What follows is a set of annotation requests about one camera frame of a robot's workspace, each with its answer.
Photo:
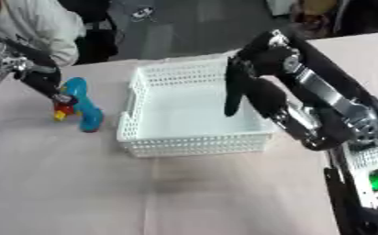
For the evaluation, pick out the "blue toy gun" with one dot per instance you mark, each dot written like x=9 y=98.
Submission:
x=82 y=102

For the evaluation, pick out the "white perforated plastic basket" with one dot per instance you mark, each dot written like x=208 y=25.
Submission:
x=189 y=107

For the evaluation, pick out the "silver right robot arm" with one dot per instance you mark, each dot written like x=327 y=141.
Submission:
x=363 y=180

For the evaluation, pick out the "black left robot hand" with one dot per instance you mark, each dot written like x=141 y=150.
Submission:
x=37 y=73

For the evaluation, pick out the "person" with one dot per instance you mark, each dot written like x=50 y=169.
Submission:
x=34 y=24

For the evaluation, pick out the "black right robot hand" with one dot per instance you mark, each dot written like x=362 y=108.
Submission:
x=283 y=76

